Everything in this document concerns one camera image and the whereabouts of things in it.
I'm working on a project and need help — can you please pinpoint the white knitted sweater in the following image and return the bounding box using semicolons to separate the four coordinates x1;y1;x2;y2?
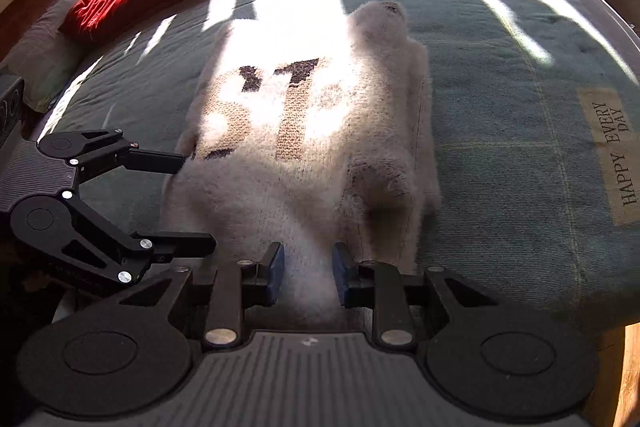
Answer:
160;0;443;333

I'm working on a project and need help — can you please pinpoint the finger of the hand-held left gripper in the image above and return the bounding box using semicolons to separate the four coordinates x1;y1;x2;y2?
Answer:
50;192;217;298
60;129;186;200

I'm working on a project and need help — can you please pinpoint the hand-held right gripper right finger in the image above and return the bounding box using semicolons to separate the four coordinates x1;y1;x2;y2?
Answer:
332;242;498;350

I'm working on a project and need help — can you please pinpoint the grey green pillow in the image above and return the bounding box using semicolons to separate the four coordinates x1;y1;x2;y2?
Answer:
5;0;93;112

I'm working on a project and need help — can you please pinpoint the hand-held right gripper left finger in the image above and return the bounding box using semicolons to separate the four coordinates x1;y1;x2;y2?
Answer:
120;242;286;350

